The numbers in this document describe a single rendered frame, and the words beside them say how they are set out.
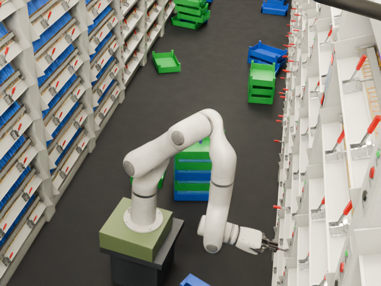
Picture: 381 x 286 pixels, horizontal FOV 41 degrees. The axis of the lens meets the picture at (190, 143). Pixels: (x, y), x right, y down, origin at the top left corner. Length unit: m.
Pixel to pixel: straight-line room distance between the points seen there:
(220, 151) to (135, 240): 0.73
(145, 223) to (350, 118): 1.48
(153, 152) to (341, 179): 1.02
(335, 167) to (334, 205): 0.14
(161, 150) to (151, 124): 1.79
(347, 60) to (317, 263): 0.52
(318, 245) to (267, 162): 2.21
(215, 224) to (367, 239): 1.25
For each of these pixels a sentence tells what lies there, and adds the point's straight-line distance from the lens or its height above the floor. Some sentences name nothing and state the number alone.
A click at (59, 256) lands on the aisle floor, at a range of 2.87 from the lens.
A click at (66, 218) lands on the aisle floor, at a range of 3.07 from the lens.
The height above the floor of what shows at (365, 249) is 1.53.
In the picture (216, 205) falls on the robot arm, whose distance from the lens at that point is 1.99.
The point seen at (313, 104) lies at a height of 1.12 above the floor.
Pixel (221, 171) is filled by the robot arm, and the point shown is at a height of 0.93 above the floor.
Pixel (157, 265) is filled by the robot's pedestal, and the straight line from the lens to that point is 2.42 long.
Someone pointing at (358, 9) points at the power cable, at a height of 1.81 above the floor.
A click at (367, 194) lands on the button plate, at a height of 1.60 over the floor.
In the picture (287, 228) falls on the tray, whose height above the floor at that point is 0.52.
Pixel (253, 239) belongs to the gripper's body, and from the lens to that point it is 2.12.
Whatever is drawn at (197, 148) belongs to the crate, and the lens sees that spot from 3.04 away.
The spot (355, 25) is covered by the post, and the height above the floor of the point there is 1.61.
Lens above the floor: 2.07
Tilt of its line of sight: 35 degrees down
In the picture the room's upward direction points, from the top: 3 degrees clockwise
